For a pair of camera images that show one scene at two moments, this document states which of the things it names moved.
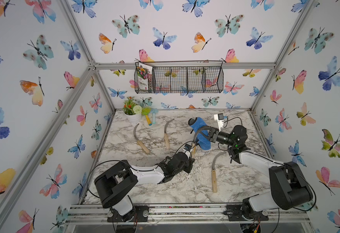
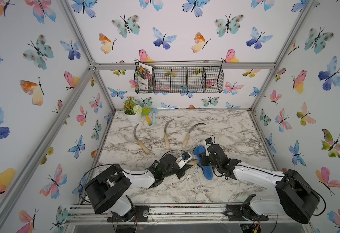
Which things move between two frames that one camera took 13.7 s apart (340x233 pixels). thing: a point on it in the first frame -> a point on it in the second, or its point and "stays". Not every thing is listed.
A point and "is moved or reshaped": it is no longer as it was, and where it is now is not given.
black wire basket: (178, 76) stays
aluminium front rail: (167, 214) stays
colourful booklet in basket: (143, 70) stays
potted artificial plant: (132, 110) stays
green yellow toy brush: (145, 111) stays
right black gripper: (215, 135) -> (202, 157)
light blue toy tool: (154, 110) stays
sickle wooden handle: (214, 180) is moved or reshaped
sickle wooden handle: (143, 147) stays
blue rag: (204, 141) -> (207, 170)
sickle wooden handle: (167, 142) stays
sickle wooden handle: (193, 150) -> (186, 140)
